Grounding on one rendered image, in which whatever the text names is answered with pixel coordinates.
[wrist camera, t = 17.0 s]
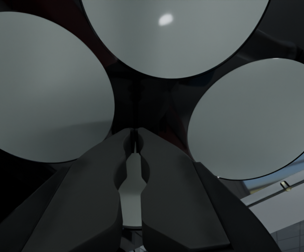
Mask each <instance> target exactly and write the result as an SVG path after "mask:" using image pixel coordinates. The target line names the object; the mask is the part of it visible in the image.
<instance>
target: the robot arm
mask: <svg viewBox="0 0 304 252"><path fill-rule="evenodd" d="M135 143H136V153H139V155H140V156H141V176H142V178H143V179H144V181H145V182H146V183H147V185H146V187H145V188H144V190H143V191H142V193H141V196H140V197H141V220H142V241H143V246H144V248H145V249H146V250H147V251H148V252H282V251H281V250H280V248H279V246H278V245H277V243H276V242H275V240H274V239H273V237H272V236H271V235H270V233H269V232H268V230H267V229H266V228H265V227H264V225H263V224H262V223H261V222H260V220H259V219H258V218H257V217H256V216H255V214H254V213H253V212H252V211H251V210H250V209H249V208H248V207H247V206H246V205H245V204H244V203H243V202H242V201H241V200H240V199H239V198H238V197H237V196H236V195H235V194H233V193H232V192H231V191H230V190H229V189H228V188H227V187H226V186H225V185H224V184H223V183H222V182H221V181H220V180H219V179H218V178H217V177H216V176H214V175H213V174H212V173H211V172H210V171H209V170H208V169H207V168H206V167H205V166H204V165H203V164H202V163H201V162H194V161H193V160H192V159H191V158H190V157H189V156H188V155H187V154H186V153H184V152H183V151H182V150H181V149H179V148H178V147H177V146H175V145H173V144H172V143H170V142H168V141H166V140H165V139H163V138H161V137H159V136H157V135H156V134H154V133H152V132H151V131H149V130H147V129H145V128H143V127H140V128H131V127H129V128H125V129H123V130H121V131H119V132H118V133H116V134H114V135H112V136H111V137H109V138H107V139H105V140H104V141H102V142H100V143H99V144H97V145H95V146H94V147H92V148H91V149H89V150H88V151H87V152H85V153H84V154H83V155H82V156H80V157H79V158H78V159H77V160H76V161H75V162H74V163H73V164H71V165H70V166H63V167H61V168H60V169H59V170H58V171H57V172H56V173H55V174H54V175H52V176H51V177H50V178H49V179H48V180H47V181H46V182H45V183H43V184H42V185H41V186H40V187H39V188H38V189H37V190H36V191H35V192H33V193H32V194H31V195H30V196H29V197H28V198H27V199H26V200H24V201H23V202H22V203H21V204H20V205H19V206H18V207H17V208H16V209H14V210H13V211H12V212H11V213H10V214H9V215H8V216H7V217H6V218H5V219H4V220H3V221H2V222H1V223H0V252H116V251H117V250H118V249H119V247H120V243H121V235H122V227H123V217H122V209H121V201H120V194H119V192H118V190H119V188H120V186H121V185H122V183H123V182H124V181H125V180H126V178H127V168H126V161H127V159H128V158H129V157H130V156H131V154H132V153H134V148H135Z"/></svg>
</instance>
